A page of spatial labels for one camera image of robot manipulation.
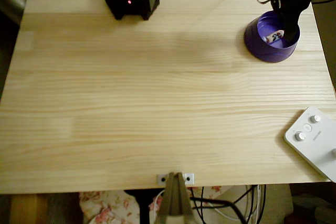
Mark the white control box with knobs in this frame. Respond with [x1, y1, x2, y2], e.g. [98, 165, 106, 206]
[283, 106, 336, 183]

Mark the black pole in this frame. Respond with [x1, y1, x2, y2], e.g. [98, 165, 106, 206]
[124, 189, 165, 224]

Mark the tan camera stand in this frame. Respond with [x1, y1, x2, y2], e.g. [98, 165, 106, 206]
[156, 172, 195, 224]

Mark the floral print fabric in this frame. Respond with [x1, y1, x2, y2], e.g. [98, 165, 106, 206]
[78, 186, 224, 224]

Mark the wooden table leg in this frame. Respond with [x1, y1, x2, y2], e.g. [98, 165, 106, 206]
[9, 194, 49, 224]

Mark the white mounting bracket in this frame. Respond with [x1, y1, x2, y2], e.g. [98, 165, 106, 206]
[156, 173, 195, 185]

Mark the candy with blue ends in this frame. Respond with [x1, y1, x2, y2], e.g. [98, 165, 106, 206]
[263, 29, 286, 44]

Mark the purple plastic bowl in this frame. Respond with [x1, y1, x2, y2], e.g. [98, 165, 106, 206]
[243, 10, 301, 64]

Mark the thick black cable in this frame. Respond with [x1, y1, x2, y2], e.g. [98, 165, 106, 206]
[190, 197, 248, 224]

